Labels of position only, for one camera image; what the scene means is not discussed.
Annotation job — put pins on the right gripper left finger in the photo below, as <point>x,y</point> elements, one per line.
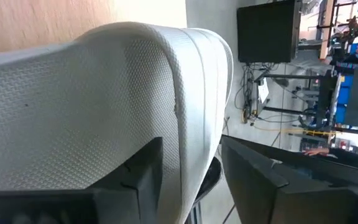
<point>73,208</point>

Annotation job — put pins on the black round stool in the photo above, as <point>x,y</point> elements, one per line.
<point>211,177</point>

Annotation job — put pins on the person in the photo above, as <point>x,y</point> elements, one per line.
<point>350,158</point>

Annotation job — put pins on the light grey slide sandal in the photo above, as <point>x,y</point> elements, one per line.
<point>89,109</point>

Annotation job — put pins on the black flat screen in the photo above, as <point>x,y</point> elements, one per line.
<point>267,31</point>

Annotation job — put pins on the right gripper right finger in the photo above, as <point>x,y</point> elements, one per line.
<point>291,193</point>

